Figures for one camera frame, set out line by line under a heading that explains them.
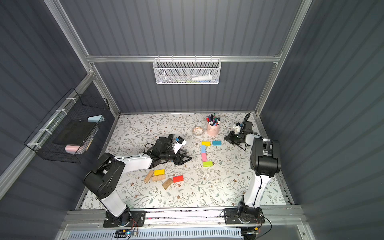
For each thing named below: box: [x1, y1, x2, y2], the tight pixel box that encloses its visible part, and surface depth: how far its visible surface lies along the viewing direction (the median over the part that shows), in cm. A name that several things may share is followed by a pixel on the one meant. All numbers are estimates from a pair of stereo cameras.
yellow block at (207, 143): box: [201, 141, 211, 147], surface depth 104 cm
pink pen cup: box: [206, 122, 220, 137], surface depth 109 cm
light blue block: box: [201, 145, 207, 154], surface depth 101 cm
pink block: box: [201, 153, 208, 162], surface depth 98 cm
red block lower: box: [172, 175, 184, 183], surface depth 89 cm
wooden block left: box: [144, 170, 154, 183], surface depth 89 cm
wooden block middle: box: [152, 174, 166, 182], surface depth 88 cm
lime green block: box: [202, 161, 213, 167], surface depth 93 cm
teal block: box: [212, 140, 222, 146], surface depth 104 cm
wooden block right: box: [161, 178, 173, 190], surface depth 86 cm
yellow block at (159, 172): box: [154, 169, 165, 176], surface depth 91 cm
